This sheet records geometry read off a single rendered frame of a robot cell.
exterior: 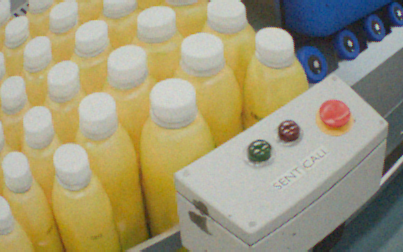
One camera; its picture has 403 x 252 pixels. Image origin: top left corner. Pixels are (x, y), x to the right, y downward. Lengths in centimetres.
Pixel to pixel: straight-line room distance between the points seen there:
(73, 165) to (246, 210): 16
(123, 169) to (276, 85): 17
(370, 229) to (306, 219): 141
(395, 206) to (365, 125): 143
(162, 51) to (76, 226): 23
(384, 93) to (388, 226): 101
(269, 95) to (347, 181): 16
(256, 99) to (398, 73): 38
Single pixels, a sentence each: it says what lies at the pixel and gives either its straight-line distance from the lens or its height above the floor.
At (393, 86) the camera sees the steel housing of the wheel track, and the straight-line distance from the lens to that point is 151.
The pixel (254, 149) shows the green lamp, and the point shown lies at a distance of 105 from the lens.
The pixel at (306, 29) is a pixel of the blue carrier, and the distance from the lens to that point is 139.
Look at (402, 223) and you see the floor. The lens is 247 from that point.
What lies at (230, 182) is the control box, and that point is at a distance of 104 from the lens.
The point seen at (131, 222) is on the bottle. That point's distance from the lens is 118.
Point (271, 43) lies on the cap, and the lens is 117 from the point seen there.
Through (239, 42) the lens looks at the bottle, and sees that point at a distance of 122.
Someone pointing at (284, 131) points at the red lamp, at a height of 111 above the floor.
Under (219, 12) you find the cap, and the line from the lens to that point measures 121.
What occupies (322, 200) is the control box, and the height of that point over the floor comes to 107.
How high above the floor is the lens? 184
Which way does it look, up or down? 43 degrees down
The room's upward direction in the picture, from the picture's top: 3 degrees counter-clockwise
